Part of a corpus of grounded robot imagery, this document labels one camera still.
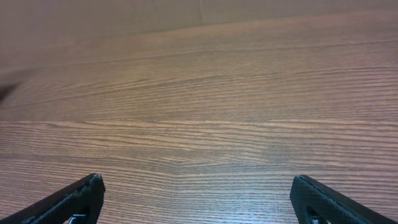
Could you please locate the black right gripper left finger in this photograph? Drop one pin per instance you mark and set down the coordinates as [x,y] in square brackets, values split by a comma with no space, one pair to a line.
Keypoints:
[79,202]

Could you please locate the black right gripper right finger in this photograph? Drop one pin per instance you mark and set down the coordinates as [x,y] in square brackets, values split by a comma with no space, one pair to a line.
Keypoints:
[314,202]

